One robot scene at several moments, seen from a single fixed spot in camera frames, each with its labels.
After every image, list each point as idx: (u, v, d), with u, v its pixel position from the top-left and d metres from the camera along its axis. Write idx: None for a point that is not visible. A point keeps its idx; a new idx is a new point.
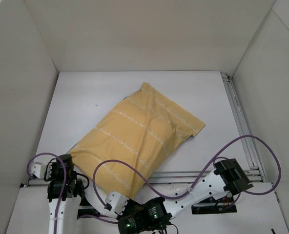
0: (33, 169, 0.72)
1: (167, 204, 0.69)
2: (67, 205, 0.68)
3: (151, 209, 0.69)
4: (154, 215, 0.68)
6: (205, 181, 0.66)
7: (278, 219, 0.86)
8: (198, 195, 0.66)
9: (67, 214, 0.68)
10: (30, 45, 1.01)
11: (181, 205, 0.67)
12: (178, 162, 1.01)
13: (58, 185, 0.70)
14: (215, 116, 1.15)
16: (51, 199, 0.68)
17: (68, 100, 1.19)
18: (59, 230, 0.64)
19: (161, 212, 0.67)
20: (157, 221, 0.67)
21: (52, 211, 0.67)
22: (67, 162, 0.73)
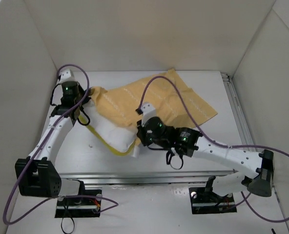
0: (64, 73, 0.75)
1: (200, 141, 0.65)
2: (67, 124, 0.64)
3: (184, 131, 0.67)
4: (183, 138, 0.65)
6: (245, 152, 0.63)
7: (278, 219, 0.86)
8: (232, 156, 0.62)
9: (63, 134, 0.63)
10: (30, 45, 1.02)
11: (211, 150, 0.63)
12: (177, 162, 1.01)
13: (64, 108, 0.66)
14: (216, 116, 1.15)
16: (54, 115, 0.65)
17: None
18: (52, 138, 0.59)
19: (191, 139, 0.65)
20: (181, 144, 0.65)
21: (51, 123, 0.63)
22: (74, 89, 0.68)
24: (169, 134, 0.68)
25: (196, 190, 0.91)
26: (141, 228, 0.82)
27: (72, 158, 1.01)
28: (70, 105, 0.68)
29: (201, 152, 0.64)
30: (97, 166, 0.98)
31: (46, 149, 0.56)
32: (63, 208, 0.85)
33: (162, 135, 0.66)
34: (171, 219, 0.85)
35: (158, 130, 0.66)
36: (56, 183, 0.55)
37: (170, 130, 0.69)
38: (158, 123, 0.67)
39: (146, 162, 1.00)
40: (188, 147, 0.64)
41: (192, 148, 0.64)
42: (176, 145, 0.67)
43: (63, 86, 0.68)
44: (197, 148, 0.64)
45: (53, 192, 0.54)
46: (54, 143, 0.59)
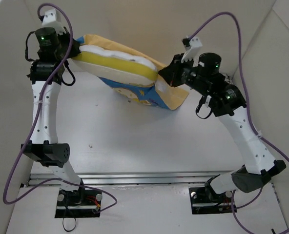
0: (48, 14, 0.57)
1: (238, 111, 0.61)
2: (54, 89, 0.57)
3: (231, 89, 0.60)
4: (228, 95, 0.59)
6: (265, 150, 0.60)
7: (278, 219, 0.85)
8: (253, 145, 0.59)
9: (53, 101, 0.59)
10: (30, 45, 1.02)
11: (240, 126, 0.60)
12: (177, 163, 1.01)
13: (44, 65, 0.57)
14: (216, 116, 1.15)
16: (35, 81, 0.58)
17: (68, 100, 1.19)
18: (45, 115, 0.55)
19: (232, 103, 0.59)
20: (222, 98, 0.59)
21: (36, 95, 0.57)
22: (51, 38, 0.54)
24: (215, 81, 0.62)
25: (196, 190, 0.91)
26: (141, 229, 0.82)
27: (72, 158, 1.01)
28: (51, 58, 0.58)
29: (231, 121, 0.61)
30: (97, 166, 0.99)
31: (44, 131, 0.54)
32: (63, 208, 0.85)
33: (206, 76, 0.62)
34: (171, 218, 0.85)
35: (210, 70, 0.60)
36: (64, 154, 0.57)
37: (218, 76, 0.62)
38: (215, 62, 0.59)
39: (146, 163, 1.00)
40: (225, 108, 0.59)
41: (228, 111, 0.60)
42: (216, 95, 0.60)
43: (37, 34, 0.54)
44: (231, 115, 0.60)
45: (64, 160, 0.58)
46: (49, 120, 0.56)
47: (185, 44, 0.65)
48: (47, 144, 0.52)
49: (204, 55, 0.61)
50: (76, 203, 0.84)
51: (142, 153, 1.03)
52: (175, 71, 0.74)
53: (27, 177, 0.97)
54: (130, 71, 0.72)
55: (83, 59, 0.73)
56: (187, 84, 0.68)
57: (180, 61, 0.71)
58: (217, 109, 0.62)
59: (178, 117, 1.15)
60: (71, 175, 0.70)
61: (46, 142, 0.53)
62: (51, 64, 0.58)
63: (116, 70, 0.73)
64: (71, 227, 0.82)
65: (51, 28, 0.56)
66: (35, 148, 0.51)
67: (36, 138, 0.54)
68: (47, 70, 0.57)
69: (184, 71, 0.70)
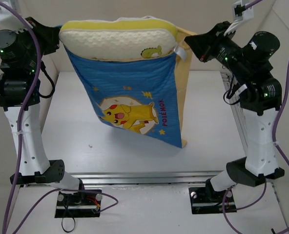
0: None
1: (267, 113, 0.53)
2: (32, 114, 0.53)
3: (271, 85, 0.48)
4: (266, 92, 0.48)
6: (274, 157, 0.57)
7: (278, 219, 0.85)
8: (264, 149, 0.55)
9: (35, 125, 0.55)
10: None
11: (261, 128, 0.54)
12: (177, 162, 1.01)
13: (13, 84, 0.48)
14: (215, 116, 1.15)
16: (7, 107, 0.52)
17: (68, 100, 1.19)
18: (29, 146, 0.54)
19: (264, 103, 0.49)
20: (259, 91, 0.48)
21: (13, 124, 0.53)
22: (13, 49, 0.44)
24: (257, 71, 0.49)
25: (196, 190, 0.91)
26: (141, 229, 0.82)
27: (72, 158, 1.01)
28: (21, 73, 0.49)
29: (254, 119, 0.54)
30: (97, 166, 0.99)
31: (31, 162, 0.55)
32: (63, 208, 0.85)
33: (252, 62, 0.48)
34: (171, 218, 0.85)
35: (258, 58, 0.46)
36: (58, 171, 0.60)
37: (265, 66, 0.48)
38: (271, 49, 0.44)
39: (146, 163, 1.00)
40: (256, 105, 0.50)
41: (258, 109, 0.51)
42: (254, 87, 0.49)
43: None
44: (258, 114, 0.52)
45: (59, 176, 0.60)
46: (33, 148, 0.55)
47: (237, 12, 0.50)
48: (38, 176, 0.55)
49: (261, 34, 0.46)
50: (77, 203, 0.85)
51: (142, 153, 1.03)
52: (212, 45, 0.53)
53: None
54: (148, 29, 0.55)
55: (80, 26, 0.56)
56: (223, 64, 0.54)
57: (223, 33, 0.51)
58: (249, 102, 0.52)
59: None
60: (69, 183, 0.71)
61: (37, 174, 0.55)
62: (22, 80, 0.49)
63: (129, 32, 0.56)
64: (71, 226, 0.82)
65: (12, 33, 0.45)
66: (28, 180, 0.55)
67: (26, 169, 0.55)
68: (19, 91, 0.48)
69: (224, 48, 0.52)
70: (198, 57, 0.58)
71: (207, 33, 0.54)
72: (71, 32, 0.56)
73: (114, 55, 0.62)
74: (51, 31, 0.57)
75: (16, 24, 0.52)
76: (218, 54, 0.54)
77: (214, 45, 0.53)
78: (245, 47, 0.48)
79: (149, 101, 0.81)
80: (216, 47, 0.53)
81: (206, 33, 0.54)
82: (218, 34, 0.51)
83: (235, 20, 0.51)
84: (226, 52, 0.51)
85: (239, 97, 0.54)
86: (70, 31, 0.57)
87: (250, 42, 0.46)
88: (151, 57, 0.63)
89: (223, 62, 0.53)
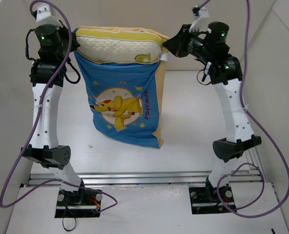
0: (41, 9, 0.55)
1: (231, 82, 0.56)
2: (56, 93, 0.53)
3: (230, 60, 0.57)
4: (226, 66, 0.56)
6: (247, 123, 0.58)
7: (278, 220, 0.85)
8: (237, 116, 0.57)
9: (55, 105, 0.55)
10: (30, 45, 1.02)
11: (230, 96, 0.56)
12: (177, 163, 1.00)
13: (45, 67, 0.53)
14: (215, 116, 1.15)
16: (35, 83, 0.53)
17: (68, 101, 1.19)
18: (45, 121, 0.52)
19: (227, 75, 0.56)
20: (220, 67, 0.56)
21: (36, 97, 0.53)
22: (51, 38, 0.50)
24: (217, 52, 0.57)
25: (196, 190, 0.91)
26: (142, 229, 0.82)
27: (72, 158, 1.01)
28: (52, 59, 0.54)
29: (222, 89, 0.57)
30: (97, 166, 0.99)
31: (43, 136, 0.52)
32: (63, 208, 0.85)
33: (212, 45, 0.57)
34: (171, 218, 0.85)
35: (214, 40, 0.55)
36: (64, 157, 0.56)
37: (223, 46, 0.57)
38: (221, 31, 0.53)
39: (146, 164, 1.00)
40: (220, 77, 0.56)
41: (221, 80, 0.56)
42: (216, 64, 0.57)
43: (37, 34, 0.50)
44: (224, 84, 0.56)
45: (63, 162, 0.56)
46: (49, 123, 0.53)
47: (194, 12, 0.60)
48: (46, 149, 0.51)
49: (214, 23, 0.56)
50: (76, 203, 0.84)
51: (142, 154, 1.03)
52: (182, 41, 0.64)
53: (27, 177, 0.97)
54: (141, 40, 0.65)
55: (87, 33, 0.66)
56: (195, 55, 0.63)
57: (188, 30, 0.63)
58: (214, 78, 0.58)
59: (178, 117, 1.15)
60: (71, 176, 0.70)
61: (45, 147, 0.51)
62: (53, 65, 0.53)
63: (127, 41, 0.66)
64: (71, 227, 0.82)
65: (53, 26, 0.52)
66: (35, 153, 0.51)
67: (36, 142, 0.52)
68: (49, 73, 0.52)
69: (192, 40, 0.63)
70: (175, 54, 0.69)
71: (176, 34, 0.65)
72: (84, 38, 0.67)
73: (113, 57, 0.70)
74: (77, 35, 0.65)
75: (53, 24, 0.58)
76: (188, 47, 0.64)
77: (183, 41, 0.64)
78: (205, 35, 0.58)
79: (137, 94, 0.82)
80: (186, 42, 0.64)
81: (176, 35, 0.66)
82: (184, 30, 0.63)
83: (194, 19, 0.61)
84: (193, 44, 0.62)
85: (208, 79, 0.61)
86: (83, 37, 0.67)
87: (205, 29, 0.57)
88: (142, 62, 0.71)
89: (194, 53, 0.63)
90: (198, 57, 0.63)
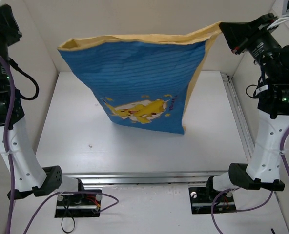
0: None
1: (279, 119, 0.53)
2: (19, 132, 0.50)
3: None
4: (284, 97, 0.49)
6: (277, 166, 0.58)
7: (278, 219, 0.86)
8: (268, 157, 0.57)
9: (23, 140, 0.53)
10: (30, 44, 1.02)
11: (271, 132, 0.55)
12: (177, 162, 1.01)
13: None
14: (215, 116, 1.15)
16: None
17: (69, 101, 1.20)
18: (21, 164, 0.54)
19: (280, 107, 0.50)
20: (277, 96, 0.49)
21: None
22: None
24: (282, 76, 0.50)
25: (196, 190, 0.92)
26: (140, 228, 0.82)
27: (72, 158, 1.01)
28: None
29: (266, 121, 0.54)
30: (97, 166, 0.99)
31: (27, 178, 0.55)
32: (63, 208, 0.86)
33: (282, 66, 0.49)
34: (171, 218, 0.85)
35: None
36: (56, 179, 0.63)
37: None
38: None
39: (146, 163, 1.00)
40: (270, 106, 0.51)
41: (273, 110, 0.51)
42: (274, 88, 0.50)
43: None
44: (271, 117, 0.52)
45: (57, 183, 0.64)
46: (26, 165, 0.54)
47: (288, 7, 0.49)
48: (36, 189, 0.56)
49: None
50: (77, 202, 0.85)
51: (142, 154, 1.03)
52: (249, 38, 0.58)
53: None
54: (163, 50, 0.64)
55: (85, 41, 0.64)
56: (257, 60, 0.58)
57: (266, 27, 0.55)
58: (264, 102, 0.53)
59: None
60: (68, 185, 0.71)
61: (34, 187, 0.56)
62: None
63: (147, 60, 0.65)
64: (70, 226, 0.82)
65: None
66: (25, 192, 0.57)
67: (22, 185, 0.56)
68: None
69: (263, 43, 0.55)
70: (232, 49, 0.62)
71: (248, 24, 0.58)
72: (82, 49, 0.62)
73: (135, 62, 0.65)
74: (3, 14, 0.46)
75: None
76: (255, 48, 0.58)
77: (251, 38, 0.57)
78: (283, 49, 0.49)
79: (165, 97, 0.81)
80: (255, 41, 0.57)
81: (247, 25, 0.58)
82: (261, 28, 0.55)
83: (283, 15, 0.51)
84: (262, 48, 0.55)
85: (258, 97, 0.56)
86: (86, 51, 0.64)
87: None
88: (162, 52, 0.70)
89: (257, 58, 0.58)
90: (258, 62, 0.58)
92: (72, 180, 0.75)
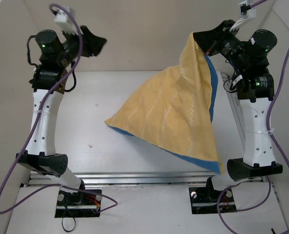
0: (61, 12, 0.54)
1: (260, 102, 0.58)
2: (54, 101, 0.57)
3: (263, 76, 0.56)
4: (257, 83, 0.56)
6: (270, 147, 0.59)
7: (278, 220, 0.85)
8: (260, 139, 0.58)
9: (53, 110, 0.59)
10: (30, 43, 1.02)
11: (255, 115, 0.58)
12: (177, 162, 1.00)
13: (46, 74, 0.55)
14: (215, 116, 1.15)
16: (37, 89, 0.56)
17: (68, 100, 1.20)
18: (42, 126, 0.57)
19: (257, 91, 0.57)
20: (251, 82, 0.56)
21: (36, 104, 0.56)
22: (52, 46, 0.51)
24: (253, 66, 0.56)
25: (196, 190, 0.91)
26: (140, 229, 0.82)
27: (72, 158, 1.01)
28: (53, 66, 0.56)
29: (248, 106, 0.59)
30: (97, 166, 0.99)
31: (40, 142, 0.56)
32: (63, 208, 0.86)
33: (250, 57, 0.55)
34: (171, 218, 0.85)
35: (257, 52, 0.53)
36: (61, 166, 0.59)
37: (262, 61, 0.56)
38: (266, 46, 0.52)
39: (146, 163, 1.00)
40: (249, 93, 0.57)
41: (251, 96, 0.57)
42: (247, 78, 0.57)
43: (37, 42, 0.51)
44: (251, 101, 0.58)
45: (61, 171, 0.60)
46: (46, 130, 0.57)
47: (242, 10, 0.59)
48: (43, 156, 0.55)
49: (261, 32, 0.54)
50: (77, 202, 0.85)
51: (143, 154, 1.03)
52: (217, 40, 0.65)
53: (27, 177, 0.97)
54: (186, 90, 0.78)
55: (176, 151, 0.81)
56: (227, 58, 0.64)
57: (229, 29, 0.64)
58: (242, 92, 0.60)
59: None
60: (70, 180, 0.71)
61: (42, 154, 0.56)
62: (55, 71, 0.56)
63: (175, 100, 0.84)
64: (71, 226, 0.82)
65: (52, 32, 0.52)
66: (30, 160, 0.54)
67: (32, 148, 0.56)
68: (50, 79, 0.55)
69: (228, 42, 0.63)
70: (204, 52, 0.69)
71: (213, 29, 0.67)
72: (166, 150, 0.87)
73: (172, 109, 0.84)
74: (99, 41, 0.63)
75: (69, 29, 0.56)
76: (223, 47, 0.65)
77: (219, 39, 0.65)
78: (247, 44, 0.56)
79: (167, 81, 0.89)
80: (222, 42, 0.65)
81: (213, 30, 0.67)
82: (225, 29, 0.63)
83: (239, 19, 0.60)
84: (228, 45, 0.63)
85: (236, 90, 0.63)
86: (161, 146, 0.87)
87: (250, 38, 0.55)
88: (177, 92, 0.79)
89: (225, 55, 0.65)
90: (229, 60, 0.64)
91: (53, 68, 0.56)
92: (74, 176, 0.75)
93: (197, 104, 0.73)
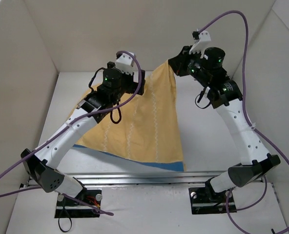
0: (125, 55, 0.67)
1: (234, 103, 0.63)
2: (86, 125, 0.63)
3: (228, 83, 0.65)
4: (223, 88, 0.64)
6: (259, 142, 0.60)
7: (278, 220, 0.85)
8: (248, 135, 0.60)
9: (81, 131, 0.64)
10: (30, 44, 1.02)
11: (234, 116, 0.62)
12: None
13: (93, 102, 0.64)
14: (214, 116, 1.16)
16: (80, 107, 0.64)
17: (68, 101, 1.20)
18: (62, 139, 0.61)
19: (228, 94, 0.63)
20: (219, 90, 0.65)
21: (72, 118, 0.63)
22: (112, 82, 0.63)
24: (215, 75, 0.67)
25: (196, 190, 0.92)
26: (140, 229, 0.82)
27: (72, 159, 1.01)
28: (105, 99, 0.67)
29: (225, 110, 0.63)
30: (97, 167, 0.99)
31: (51, 150, 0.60)
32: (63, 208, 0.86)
33: (210, 70, 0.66)
34: (171, 218, 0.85)
35: (212, 65, 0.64)
36: (51, 185, 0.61)
37: (220, 70, 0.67)
38: (218, 57, 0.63)
39: None
40: (219, 98, 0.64)
41: (223, 101, 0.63)
42: (213, 90, 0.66)
43: (104, 73, 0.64)
44: (225, 105, 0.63)
45: (47, 188, 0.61)
46: (62, 144, 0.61)
47: (194, 37, 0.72)
48: (42, 164, 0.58)
49: (210, 49, 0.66)
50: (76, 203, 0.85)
51: None
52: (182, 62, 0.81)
53: (27, 177, 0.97)
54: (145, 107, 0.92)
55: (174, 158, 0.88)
56: (193, 75, 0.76)
57: (188, 52, 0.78)
58: (215, 101, 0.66)
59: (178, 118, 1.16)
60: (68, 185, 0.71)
61: (44, 161, 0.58)
62: (101, 104, 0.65)
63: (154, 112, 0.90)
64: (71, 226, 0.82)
65: (118, 71, 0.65)
66: (31, 161, 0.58)
67: (42, 153, 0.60)
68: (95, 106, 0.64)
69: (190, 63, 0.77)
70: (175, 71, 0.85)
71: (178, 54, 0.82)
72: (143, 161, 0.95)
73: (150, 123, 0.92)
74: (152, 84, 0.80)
75: (125, 68, 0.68)
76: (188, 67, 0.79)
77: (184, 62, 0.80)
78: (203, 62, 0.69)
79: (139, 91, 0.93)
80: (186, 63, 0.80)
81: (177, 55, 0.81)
82: (184, 52, 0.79)
83: (196, 42, 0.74)
84: (192, 64, 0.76)
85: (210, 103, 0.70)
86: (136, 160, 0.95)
87: (203, 55, 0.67)
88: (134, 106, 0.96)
89: (192, 73, 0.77)
90: (196, 78, 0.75)
91: (104, 100, 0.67)
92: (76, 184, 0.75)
93: (160, 121, 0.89)
